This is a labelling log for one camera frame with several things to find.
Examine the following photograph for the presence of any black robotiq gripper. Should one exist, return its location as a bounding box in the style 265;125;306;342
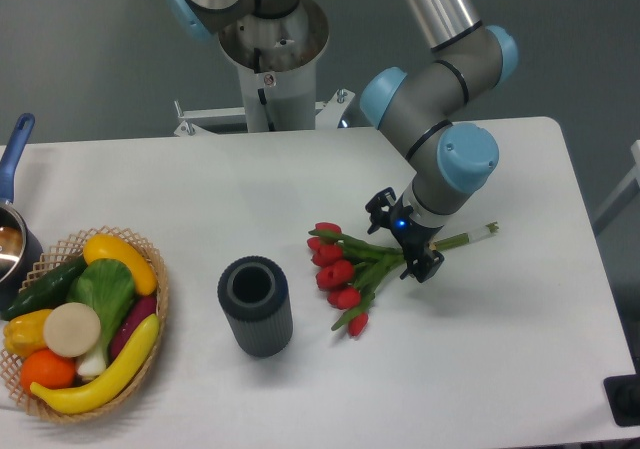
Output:
365;187;445;283

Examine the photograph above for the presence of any red tulip bouquet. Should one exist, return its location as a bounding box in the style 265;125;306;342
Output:
306;221;500;339

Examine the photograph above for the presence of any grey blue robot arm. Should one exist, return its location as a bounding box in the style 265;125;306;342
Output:
166;0;519;281

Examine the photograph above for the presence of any dark grey ribbed vase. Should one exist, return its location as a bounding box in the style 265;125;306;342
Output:
217;256;293;358

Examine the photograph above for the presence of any purple sweet potato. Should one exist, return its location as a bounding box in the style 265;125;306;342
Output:
109;295;156;361

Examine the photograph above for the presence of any black device at edge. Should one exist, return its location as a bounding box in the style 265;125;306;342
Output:
603;374;639;427

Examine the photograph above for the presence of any green bok choy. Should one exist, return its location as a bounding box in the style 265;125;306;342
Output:
66;259;135;382

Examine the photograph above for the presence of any yellow squash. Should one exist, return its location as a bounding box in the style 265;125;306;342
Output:
83;234;158;296

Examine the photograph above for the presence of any woven wicker basket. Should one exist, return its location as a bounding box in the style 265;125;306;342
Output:
1;226;169;424

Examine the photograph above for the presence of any beige round disc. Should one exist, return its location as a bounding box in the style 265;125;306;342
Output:
43;302;101;358

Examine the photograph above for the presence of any yellow banana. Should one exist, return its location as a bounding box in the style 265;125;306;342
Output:
30;314;160;415

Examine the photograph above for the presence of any green cucumber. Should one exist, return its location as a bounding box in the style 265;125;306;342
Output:
1;256;87;321

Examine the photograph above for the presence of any orange fruit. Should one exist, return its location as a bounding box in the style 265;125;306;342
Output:
20;349;76;396

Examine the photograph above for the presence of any yellow bell pepper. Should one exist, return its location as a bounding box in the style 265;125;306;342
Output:
3;309;53;358

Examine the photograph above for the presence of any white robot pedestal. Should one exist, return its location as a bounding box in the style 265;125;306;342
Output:
174;0;356;136

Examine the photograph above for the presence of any white frame at right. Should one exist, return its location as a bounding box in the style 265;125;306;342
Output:
591;140;639;237

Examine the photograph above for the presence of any blue handled saucepan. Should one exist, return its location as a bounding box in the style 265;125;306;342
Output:
1;113;43;310

